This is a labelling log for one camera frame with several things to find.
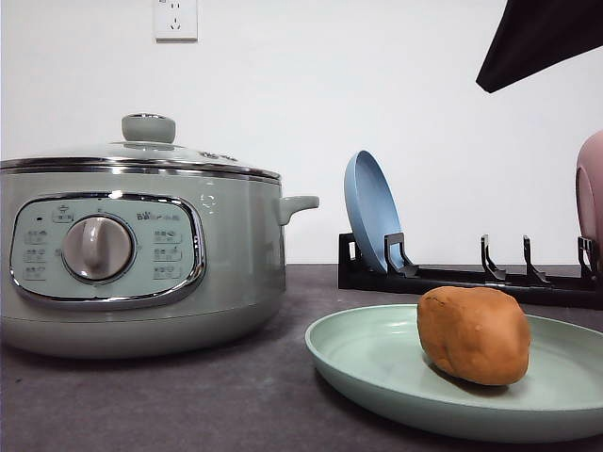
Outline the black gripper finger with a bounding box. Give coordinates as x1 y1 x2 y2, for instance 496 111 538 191
476 0 603 93

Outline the brown potato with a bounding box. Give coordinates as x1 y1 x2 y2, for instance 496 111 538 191
416 286 530 385

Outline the green plate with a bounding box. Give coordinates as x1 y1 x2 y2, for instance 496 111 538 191
305 304 603 444

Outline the glass steamer lid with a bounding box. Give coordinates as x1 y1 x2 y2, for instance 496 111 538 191
0 113 283 182

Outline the pink plate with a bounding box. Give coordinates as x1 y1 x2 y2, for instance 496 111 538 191
576 129 603 275

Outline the blue plate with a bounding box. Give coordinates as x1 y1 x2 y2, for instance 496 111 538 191
344 150 403 273

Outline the green electric steamer pot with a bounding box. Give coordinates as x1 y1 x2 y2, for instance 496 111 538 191
0 164 319 359

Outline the black dish rack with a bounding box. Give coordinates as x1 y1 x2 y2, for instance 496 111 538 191
338 233 603 309

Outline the white wall socket left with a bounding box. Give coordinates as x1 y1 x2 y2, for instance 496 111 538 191
155 0 199 44

